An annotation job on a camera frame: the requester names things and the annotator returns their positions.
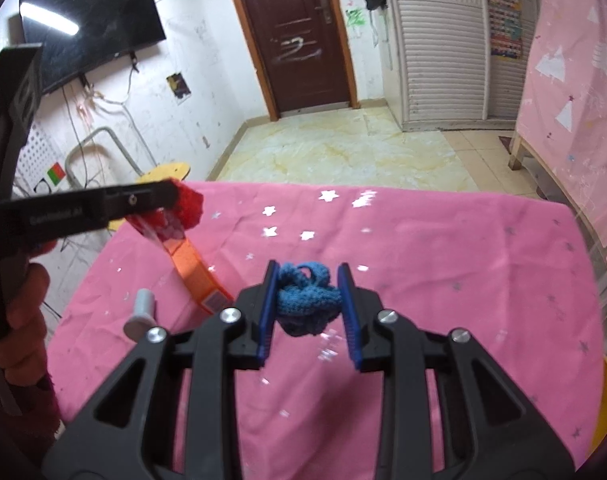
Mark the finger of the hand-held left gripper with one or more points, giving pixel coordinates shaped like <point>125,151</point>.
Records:
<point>143,199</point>

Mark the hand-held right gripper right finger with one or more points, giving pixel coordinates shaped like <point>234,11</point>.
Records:
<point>347,310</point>

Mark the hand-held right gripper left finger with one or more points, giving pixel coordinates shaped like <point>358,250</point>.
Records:
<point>266,310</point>

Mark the blue knitted piece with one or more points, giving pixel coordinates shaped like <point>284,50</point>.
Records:
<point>306,300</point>

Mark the red knitted piece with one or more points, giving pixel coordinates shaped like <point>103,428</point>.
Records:
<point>186,207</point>

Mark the yellow plastic bin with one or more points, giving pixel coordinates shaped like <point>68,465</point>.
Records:
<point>606,410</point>

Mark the person's left forearm red sleeve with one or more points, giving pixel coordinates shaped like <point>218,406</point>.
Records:
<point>52,400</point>

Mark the person's left hand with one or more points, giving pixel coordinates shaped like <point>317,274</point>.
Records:
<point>28,310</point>

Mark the white perforated board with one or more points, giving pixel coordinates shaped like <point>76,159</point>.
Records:
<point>36,155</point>

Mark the yellow round stool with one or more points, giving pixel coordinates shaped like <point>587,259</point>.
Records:
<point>166,171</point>

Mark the red and green sticker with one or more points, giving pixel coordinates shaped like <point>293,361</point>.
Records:
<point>55,173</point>

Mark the orange cardboard box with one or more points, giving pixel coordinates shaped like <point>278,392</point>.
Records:
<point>198,280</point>

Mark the grey plastic spool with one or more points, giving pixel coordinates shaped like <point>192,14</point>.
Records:
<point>141,315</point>

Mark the pink star tablecloth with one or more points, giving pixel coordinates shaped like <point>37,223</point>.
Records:
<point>458,270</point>

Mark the brown wooden door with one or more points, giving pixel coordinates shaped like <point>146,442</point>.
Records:
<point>298,35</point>

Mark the white louvered wardrobe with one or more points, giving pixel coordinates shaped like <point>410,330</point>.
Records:
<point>443,45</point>

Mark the pink printed curtain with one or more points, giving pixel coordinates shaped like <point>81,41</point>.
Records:
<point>578,110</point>

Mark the grey metal tube frame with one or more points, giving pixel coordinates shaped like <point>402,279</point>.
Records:
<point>108,132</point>

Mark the dark wall picture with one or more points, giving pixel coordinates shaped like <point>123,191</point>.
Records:
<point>178,87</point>

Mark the black wall television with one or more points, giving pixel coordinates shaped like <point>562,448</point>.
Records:
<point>93,30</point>

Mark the wooden bed frame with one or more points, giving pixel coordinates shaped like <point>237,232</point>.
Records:
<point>517,152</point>

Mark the colourful grid wall poster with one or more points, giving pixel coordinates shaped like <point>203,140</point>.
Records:
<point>505,17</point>

